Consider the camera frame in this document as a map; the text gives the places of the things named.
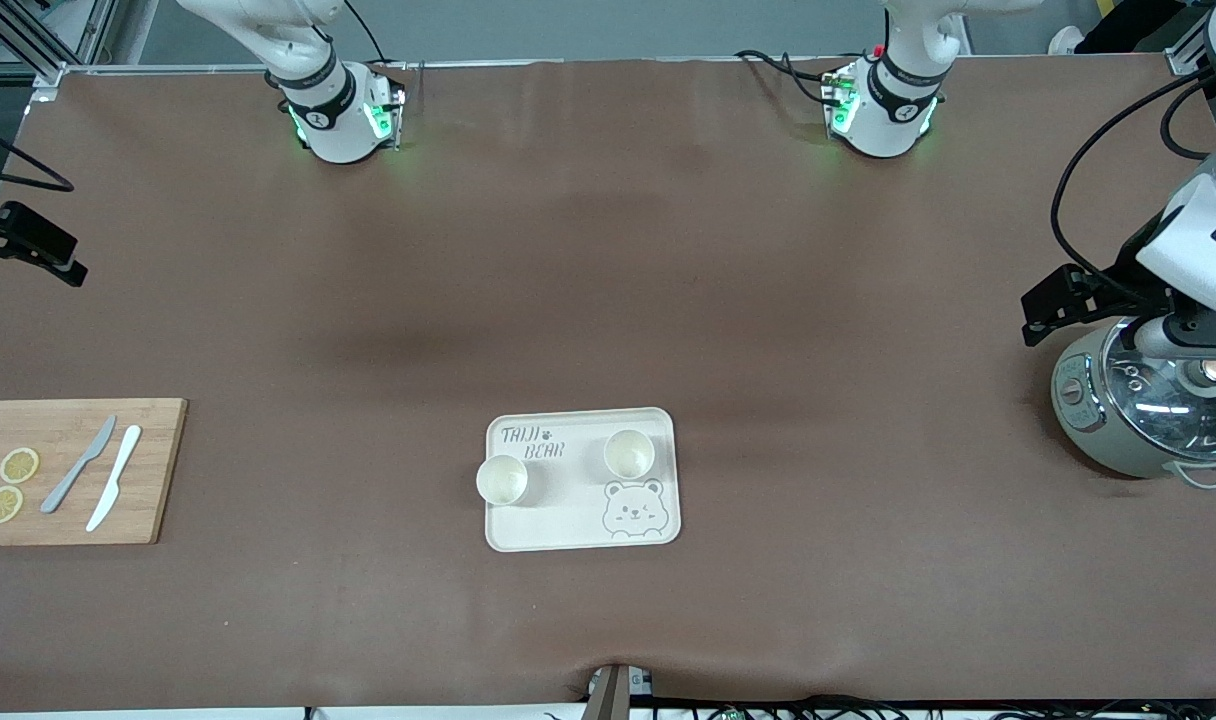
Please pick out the beige bear print tray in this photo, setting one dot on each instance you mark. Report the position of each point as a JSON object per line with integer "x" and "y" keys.
{"x": 568, "y": 520}

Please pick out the aluminium frame corner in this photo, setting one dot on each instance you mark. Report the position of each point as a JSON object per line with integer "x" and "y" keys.
{"x": 1183, "y": 55}
{"x": 98, "y": 30}

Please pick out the white cup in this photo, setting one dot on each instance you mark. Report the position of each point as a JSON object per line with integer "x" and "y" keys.
{"x": 629, "y": 455}
{"x": 501, "y": 480}

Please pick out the glass pot lid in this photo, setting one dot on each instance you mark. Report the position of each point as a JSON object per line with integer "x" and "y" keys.
{"x": 1148, "y": 410}

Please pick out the lemon slice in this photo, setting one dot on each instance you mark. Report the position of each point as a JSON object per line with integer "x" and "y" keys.
{"x": 19, "y": 465}
{"x": 3, "y": 505}

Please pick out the bamboo cutting board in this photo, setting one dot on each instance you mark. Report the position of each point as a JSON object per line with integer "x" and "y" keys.
{"x": 158, "y": 480}

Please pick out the grey plastic knife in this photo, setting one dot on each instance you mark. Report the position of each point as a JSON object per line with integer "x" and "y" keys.
{"x": 78, "y": 468}

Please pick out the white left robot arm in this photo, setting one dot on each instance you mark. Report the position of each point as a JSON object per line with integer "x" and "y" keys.
{"x": 893, "y": 110}

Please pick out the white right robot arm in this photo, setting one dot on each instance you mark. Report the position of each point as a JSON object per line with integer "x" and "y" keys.
{"x": 333, "y": 120}

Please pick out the grey metal bracket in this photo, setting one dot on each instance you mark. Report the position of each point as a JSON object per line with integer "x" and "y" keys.
{"x": 613, "y": 695}

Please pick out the grey-green cooking pot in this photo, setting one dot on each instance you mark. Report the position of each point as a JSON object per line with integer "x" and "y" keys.
{"x": 1078, "y": 420}

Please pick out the white plastic knife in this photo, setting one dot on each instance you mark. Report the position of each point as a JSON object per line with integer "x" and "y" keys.
{"x": 117, "y": 470}

